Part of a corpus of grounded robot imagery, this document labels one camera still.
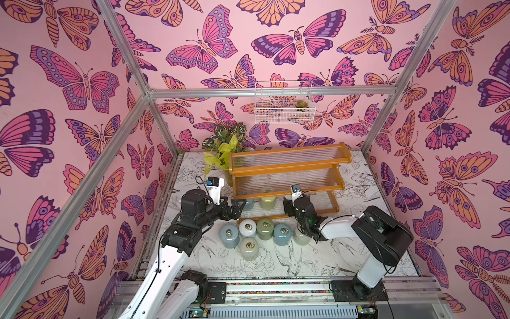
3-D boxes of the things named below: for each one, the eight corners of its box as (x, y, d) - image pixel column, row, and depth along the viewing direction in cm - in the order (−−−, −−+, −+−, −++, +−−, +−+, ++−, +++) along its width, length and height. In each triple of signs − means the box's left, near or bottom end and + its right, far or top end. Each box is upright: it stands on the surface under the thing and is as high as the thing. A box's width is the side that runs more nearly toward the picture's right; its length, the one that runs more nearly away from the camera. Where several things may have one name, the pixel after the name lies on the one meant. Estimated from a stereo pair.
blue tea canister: (273, 245, 87) (274, 238, 80) (273, 231, 91) (274, 223, 84) (290, 245, 87) (292, 238, 80) (288, 231, 91) (290, 223, 84)
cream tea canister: (238, 253, 85) (236, 246, 78) (249, 241, 89) (248, 233, 82) (250, 264, 82) (249, 258, 76) (261, 251, 86) (261, 244, 79)
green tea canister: (257, 240, 89) (257, 232, 82) (257, 226, 93) (257, 218, 86) (273, 240, 89) (274, 232, 82) (272, 226, 93) (273, 218, 86)
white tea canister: (238, 233, 90) (236, 225, 84) (248, 223, 93) (247, 215, 87) (248, 243, 87) (247, 236, 81) (258, 233, 90) (258, 225, 84)
